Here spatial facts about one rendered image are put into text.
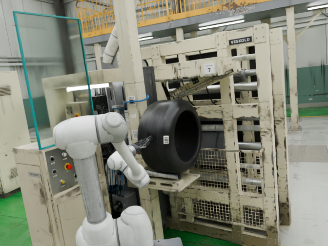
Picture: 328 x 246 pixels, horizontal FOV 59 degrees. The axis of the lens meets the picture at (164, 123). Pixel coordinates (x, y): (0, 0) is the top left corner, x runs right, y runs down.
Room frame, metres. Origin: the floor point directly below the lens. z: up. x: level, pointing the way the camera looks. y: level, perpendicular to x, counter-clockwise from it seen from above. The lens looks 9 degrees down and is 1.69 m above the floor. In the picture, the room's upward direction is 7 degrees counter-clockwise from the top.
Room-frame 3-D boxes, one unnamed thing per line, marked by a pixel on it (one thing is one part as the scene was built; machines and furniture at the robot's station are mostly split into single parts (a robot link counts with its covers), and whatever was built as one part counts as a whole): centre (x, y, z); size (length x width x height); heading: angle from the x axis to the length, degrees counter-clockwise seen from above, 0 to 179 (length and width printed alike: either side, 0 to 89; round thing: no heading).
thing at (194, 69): (2.56, -0.28, 1.71); 0.61 x 0.25 x 0.15; 55
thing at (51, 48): (2.25, 0.74, 1.74); 0.55 x 0.02 x 0.95; 145
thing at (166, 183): (2.27, 0.07, 0.83); 0.36 x 0.09 x 0.06; 55
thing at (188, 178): (2.39, -0.01, 0.80); 0.37 x 0.36 x 0.02; 145
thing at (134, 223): (1.48, 0.22, 0.90); 0.18 x 0.16 x 0.22; 99
